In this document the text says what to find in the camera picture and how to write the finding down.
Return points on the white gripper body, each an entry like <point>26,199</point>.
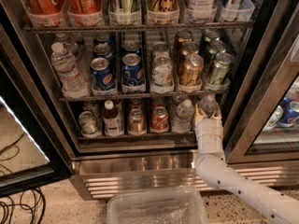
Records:
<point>208,126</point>

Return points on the shelf water bottle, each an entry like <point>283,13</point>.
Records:
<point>181,122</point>
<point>209,104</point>

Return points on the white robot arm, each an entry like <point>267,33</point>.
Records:
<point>215,172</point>

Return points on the red soda can bottom shelf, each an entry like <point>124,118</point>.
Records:
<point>159,120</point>

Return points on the gold soda can bottom shelf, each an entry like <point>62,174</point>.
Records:
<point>136,122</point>

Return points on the blue Pepsi can right fridge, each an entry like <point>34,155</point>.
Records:
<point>290,113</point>

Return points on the brown tea bottle white cap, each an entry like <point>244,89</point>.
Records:
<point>112,119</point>

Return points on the silver green can bottom shelf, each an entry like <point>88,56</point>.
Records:
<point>89,124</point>

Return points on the gold LaCroix can top shelf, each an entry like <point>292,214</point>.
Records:
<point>162,11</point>

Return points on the blue white can top shelf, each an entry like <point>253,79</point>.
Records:
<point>234,10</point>

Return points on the steel fridge vent grille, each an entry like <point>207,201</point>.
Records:
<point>96,180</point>

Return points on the large water bottle middle shelf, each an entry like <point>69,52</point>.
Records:
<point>65,65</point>

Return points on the green striped can top shelf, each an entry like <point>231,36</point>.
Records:
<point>124,12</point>

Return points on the open glass fridge door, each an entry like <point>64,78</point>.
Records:
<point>21,97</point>

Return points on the copper soda can front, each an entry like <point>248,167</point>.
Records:
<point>190,74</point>

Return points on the green soda can front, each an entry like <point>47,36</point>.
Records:
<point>218,71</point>

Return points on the white green soda can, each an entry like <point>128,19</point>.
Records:
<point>161,75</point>

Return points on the clear plastic bin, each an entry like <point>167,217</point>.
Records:
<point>178,205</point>

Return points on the blue Pepsi can front right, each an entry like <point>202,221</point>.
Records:
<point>132,73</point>

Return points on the blue pepsi can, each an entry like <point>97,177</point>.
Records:
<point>132,73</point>
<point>104,82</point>

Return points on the blue Pepsi can front left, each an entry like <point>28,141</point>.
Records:
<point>104,82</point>

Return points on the red Coca-Cola can right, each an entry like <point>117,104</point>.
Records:
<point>85,12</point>

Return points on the red coca-cola can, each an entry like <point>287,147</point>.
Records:
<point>85,12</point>
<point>46,13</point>

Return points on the red Coca-Cola can left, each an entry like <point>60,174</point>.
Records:
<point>46,13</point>

